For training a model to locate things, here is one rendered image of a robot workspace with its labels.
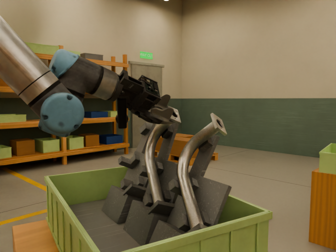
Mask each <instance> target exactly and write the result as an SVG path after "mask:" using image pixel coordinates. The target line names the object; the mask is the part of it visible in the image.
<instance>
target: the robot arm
mask: <svg viewBox="0 0 336 252"><path fill-rule="evenodd" d="M0 78H1V79H2V80H3V81H4V82H5V83H6V84H7V85H8V86H9V87H10V88H11V89H12V90H13V91H14V92H15V93H16V94H17V95H18V96H19V97H20V98H21V99H22V100H23V101H24V102H25V103H26V104H27V105H28V106H29V107H30V108H31V109H32V110H33V112H34V113H35V114H36V115H37V116H38V117H39V118H40V120H39V123H38V127H39V129H40V130H42V131H44V132H46V133H49V134H52V135H55V136H59V137H65V138H66V137H68V136H69V135H70V133H71V132H73V131H75V130H76V129H78V127H79V126H80V125H81V124H82V122H83V120H84V115H85V111H84V106H83V104H82V102H83V99H84V96H85V93H88V94H91V95H93V96H95V97H98V98H101V99H103V100H108V101H111V102H114V101H115V100H117V115H116V117H115V120H116V122H117V124H118V128H119V129H126V128H127V123H128V120H129V117H128V115H127V109H128V110H129V111H131V112H132V113H133V114H135V115H136V116H138V117H139V118H141V119H143V120H145V121H146V122H149V123H152V124H174V123H175V122H173V121H171V120H170V118H171V116H172V114H173V112H174V109H173V108H172V107H167V105H168V102H169V100H170V98H171V96H170V95H168V94H165V95H163V96H160V92H159V87H158V84H157V83H158V82H157V81H154V80H152V79H150V78H148V77H146V76H144V75H141V77H140V78H139V79H138V80H137V79H135V78H133V77H131V76H129V75H128V72H127V71H126V70H124V69H123V70H122V71H121V73H120V74H117V73H116V72H114V71H111V70H109V69H107V68H105V67H103V66H101V65H98V64H96V63H94V62H92V61H90V60H88V59H85V58H83V57H81V56H80V55H78V54H75V53H72V52H70V51H67V50H65V49H59V50H57V51H56V52H55V53H54V55H53V57H52V59H51V61H50V64H49V67H47V66H46V65H45V64H44V63H43V62H42V61H41V60H40V58H39V57H38V56H37V55H36V54H35V53H34V52H33V51H32V50H31V49H30V48H29V46H28V45H27V44H26V43H25V42H24V41H23V40H22V39H21V38H20V37H19V35H18V34H17V33H16V32H15V31H14V30H13V29H12V28H11V27H10V26H9V25H8V23H7V22H6V21H5V20H4V19H3V18H2V17H1V16H0ZM166 107H167V108H166ZM150 109H151V111H150V112H149V110H150Z"/></svg>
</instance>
